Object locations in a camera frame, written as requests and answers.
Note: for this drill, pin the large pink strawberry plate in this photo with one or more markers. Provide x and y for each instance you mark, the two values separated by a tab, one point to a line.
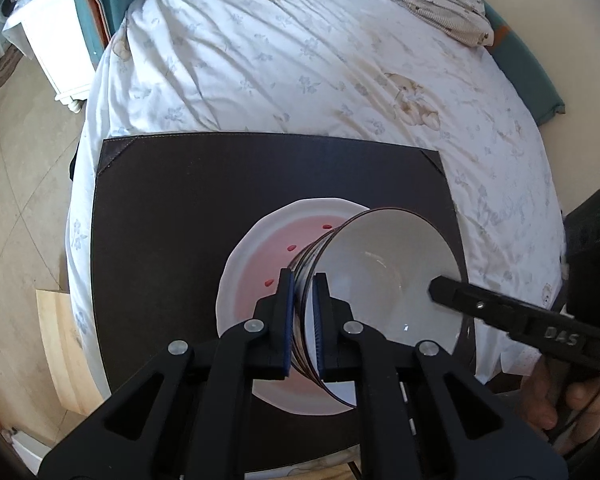
260	270

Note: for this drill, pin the white nightstand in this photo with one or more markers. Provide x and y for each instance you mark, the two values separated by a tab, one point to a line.
55	45

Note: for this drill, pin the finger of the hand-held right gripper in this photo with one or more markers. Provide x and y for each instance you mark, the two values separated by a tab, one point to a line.
475	302

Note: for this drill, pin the dark brown leather mat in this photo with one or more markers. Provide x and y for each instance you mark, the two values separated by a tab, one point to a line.
180	220

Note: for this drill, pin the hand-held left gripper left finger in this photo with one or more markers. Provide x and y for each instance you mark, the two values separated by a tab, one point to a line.
286	330

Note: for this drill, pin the person's right hand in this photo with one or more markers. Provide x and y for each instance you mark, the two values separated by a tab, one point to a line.
540	395

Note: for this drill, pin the patterned pillow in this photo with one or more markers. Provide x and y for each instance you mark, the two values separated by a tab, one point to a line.
430	0

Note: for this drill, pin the white floral bed sheet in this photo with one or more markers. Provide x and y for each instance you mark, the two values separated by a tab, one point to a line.
280	50

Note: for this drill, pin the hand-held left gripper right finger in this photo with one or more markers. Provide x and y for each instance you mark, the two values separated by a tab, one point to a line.
322	330

